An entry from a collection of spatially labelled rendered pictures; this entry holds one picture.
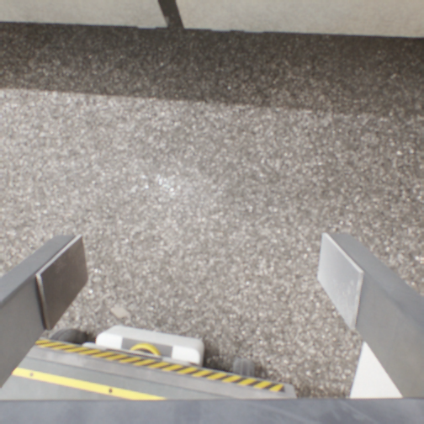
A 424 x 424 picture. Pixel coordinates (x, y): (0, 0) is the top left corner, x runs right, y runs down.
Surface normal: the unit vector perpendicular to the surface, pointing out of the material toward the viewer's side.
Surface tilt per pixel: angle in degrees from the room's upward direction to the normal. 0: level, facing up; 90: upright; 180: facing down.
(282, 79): 0
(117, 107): 0
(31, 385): 0
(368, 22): 90
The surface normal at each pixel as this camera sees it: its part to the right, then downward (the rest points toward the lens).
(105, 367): -0.13, -0.10
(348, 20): -0.14, 0.99
